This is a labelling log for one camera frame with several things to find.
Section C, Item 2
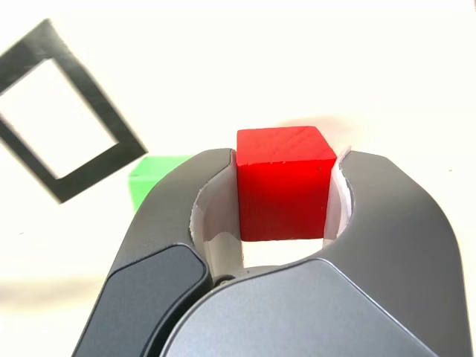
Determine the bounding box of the red cube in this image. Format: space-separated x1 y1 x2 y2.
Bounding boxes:
236 126 338 242

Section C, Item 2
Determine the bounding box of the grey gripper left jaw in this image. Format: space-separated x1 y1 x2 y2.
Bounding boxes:
74 147 245 357

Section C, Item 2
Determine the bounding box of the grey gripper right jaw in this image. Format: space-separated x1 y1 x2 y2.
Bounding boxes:
159 144 468 357

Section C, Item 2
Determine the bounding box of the black tape square outline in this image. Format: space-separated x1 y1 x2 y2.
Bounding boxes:
0 18 149 205

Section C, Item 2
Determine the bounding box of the green cube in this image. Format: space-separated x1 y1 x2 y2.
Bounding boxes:
128 155 195 213

